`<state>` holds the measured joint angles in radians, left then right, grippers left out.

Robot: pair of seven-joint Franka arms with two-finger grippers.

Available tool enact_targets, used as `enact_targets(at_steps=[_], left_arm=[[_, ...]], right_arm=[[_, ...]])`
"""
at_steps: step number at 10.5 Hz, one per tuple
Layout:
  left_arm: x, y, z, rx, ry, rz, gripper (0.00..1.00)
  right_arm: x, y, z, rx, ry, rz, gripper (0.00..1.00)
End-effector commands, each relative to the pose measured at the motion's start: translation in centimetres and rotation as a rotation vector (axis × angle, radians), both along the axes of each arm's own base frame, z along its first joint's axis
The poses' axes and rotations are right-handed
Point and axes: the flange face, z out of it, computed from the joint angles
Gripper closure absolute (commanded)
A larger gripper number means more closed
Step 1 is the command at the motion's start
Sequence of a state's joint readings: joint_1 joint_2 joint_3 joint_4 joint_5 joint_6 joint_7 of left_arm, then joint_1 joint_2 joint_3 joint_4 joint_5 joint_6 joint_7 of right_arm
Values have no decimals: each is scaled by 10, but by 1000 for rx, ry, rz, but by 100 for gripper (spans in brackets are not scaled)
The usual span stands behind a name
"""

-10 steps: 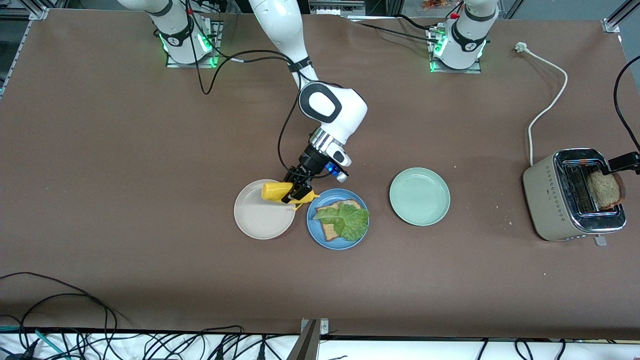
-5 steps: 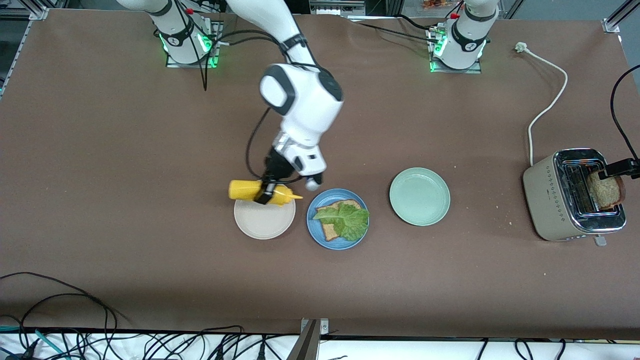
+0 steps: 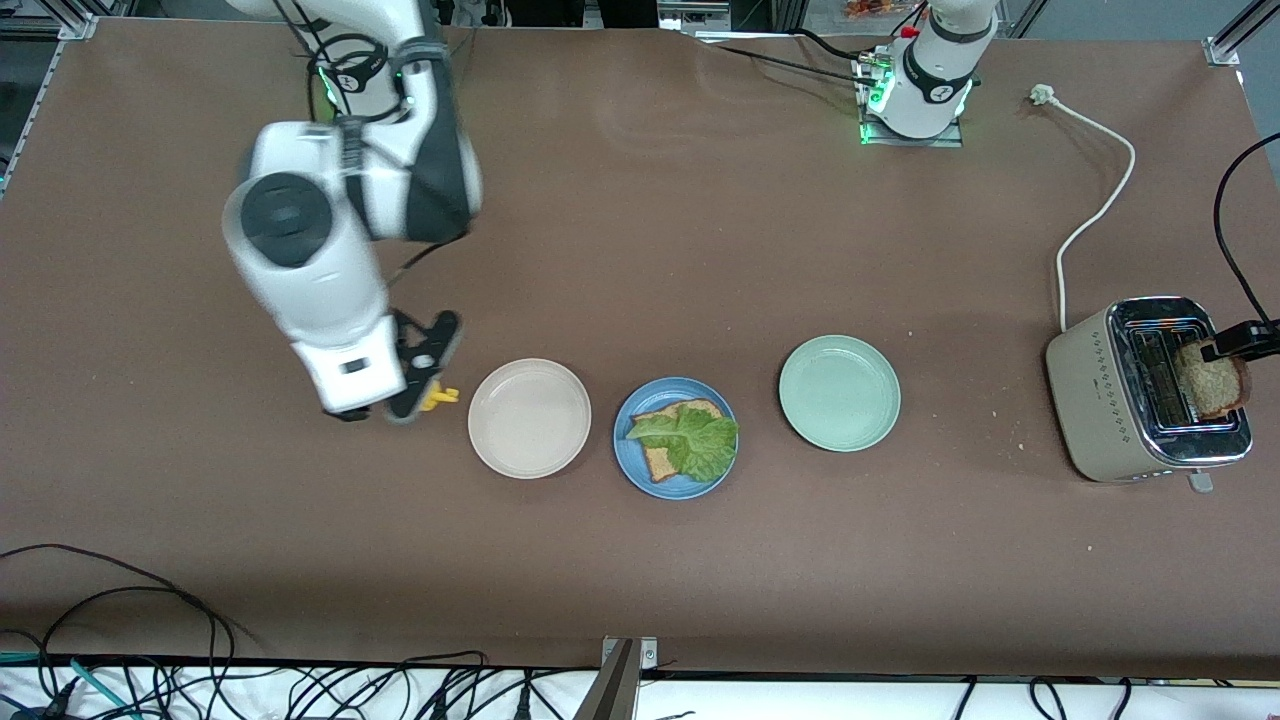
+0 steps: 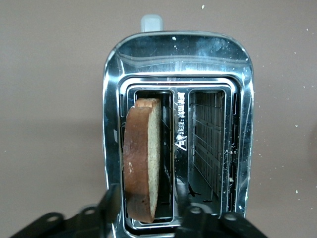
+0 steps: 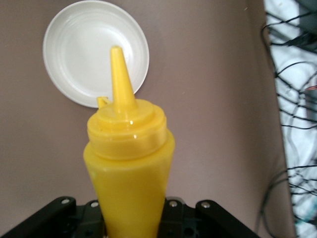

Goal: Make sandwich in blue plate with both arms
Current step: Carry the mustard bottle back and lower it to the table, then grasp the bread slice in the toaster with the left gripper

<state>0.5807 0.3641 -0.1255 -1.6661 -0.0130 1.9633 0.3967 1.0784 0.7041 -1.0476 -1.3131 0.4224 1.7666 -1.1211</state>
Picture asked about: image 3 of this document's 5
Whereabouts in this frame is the brown bread slice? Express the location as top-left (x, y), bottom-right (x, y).
top-left (1174, 340), bottom-right (1251, 421)
top-left (630, 398), bottom-right (726, 484)

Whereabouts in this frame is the green lettuce leaf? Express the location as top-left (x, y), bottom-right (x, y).
top-left (625, 404), bottom-right (740, 484)

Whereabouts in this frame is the beige round plate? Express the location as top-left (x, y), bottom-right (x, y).
top-left (467, 358), bottom-right (593, 480)

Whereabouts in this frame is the blue round plate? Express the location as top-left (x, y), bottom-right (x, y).
top-left (612, 376), bottom-right (740, 501)

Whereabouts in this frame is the green round plate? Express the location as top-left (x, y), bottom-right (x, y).
top-left (778, 334), bottom-right (902, 453)

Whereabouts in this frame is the beige chrome toaster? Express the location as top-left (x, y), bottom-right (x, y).
top-left (1045, 296), bottom-right (1254, 494)

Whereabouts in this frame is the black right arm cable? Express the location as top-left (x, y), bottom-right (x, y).
top-left (270, 0), bottom-right (471, 291)

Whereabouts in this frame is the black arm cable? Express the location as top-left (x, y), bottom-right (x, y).
top-left (270, 0), bottom-right (471, 291)
top-left (1214, 133), bottom-right (1280, 329)

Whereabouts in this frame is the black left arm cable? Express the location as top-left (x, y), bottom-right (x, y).
top-left (1214, 133), bottom-right (1280, 329)

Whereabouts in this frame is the aluminium frame corner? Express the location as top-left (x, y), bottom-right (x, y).
top-left (1205, 0), bottom-right (1280, 69)

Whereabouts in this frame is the white toaster power cable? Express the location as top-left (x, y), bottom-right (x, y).
top-left (1029, 84), bottom-right (1138, 333)

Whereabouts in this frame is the black looped floor cable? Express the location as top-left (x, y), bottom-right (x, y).
top-left (38, 586), bottom-right (219, 691)
top-left (0, 544), bottom-right (237, 691)

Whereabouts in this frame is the metal table clamp bracket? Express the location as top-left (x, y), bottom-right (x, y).
top-left (575, 636), bottom-right (658, 720)

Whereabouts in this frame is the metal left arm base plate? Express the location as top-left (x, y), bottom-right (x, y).
top-left (855, 50), bottom-right (966, 148)

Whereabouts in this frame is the teal cable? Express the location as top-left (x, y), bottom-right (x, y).
top-left (0, 650), bottom-right (136, 720)

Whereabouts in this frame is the thin black base cable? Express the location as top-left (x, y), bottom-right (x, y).
top-left (715, 45), bottom-right (873, 86)

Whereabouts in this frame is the aluminium table edge rail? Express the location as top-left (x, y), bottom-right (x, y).
top-left (0, 10), bottom-right (98, 196)

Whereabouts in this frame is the thick black base cable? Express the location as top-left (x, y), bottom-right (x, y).
top-left (795, 28), bottom-right (881, 66)

